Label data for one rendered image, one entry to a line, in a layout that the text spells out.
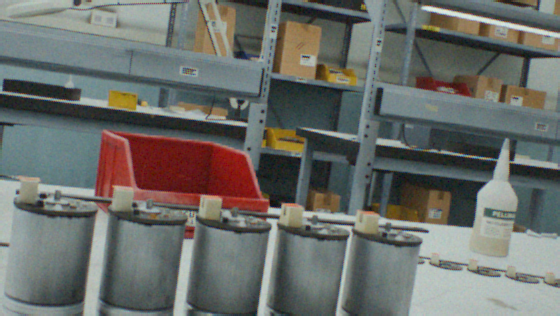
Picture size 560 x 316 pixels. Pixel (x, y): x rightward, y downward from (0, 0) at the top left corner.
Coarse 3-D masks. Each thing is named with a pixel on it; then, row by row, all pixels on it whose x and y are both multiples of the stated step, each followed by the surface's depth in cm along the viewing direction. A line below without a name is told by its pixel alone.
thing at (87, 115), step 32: (64, 32) 241; (0, 64) 236; (32, 64) 239; (256, 64) 261; (0, 96) 236; (32, 96) 247; (224, 96) 259; (64, 128) 247; (96, 128) 250; (128, 128) 253; (160, 128) 256; (192, 128) 256; (224, 128) 259
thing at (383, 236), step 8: (352, 232) 26; (360, 232) 25; (384, 232) 25; (400, 232) 26; (376, 240) 25; (384, 240) 25; (392, 240) 25; (400, 240) 25; (408, 240) 25; (416, 240) 25
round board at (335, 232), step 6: (276, 222) 25; (318, 222) 26; (282, 228) 24; (288, 228) 24; (294, 228) 24; (300, 228) 24; (306, 228) 24; (312, 228) 24; (330, 228) 25; (336, 228) 25; (342, 228) 25; (306, 234) 24; (312, 234) 24; (318, 234) 24; (324, 234) 24; (330, 234) 24; (336, 234) 24; (342, 234) 24; (348, 234) 24
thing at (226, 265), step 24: (240, 216) 24; (216, 240) 23; (240, 240) 23; (264, 240) 23; (192, 264) 24; (216, 264) 23; (240, 264) 23; (264, 264) 24; (192, 288) 23; (216, 288) 23; (240, 288) 23; (192, 312) 23; (216, 312) 23; (240, 312) 23
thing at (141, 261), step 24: (120, 240) 22; (144, 240) 22; (168, 240) 22; (120, 264) 22; (144, 264) 22; (168, 264) 22; (120, 288) 22; (144, 288) 22; (168, 288) 23; (96, 312) 23; (120, 312) 22; (144, 312) 22; (168, 312) 23
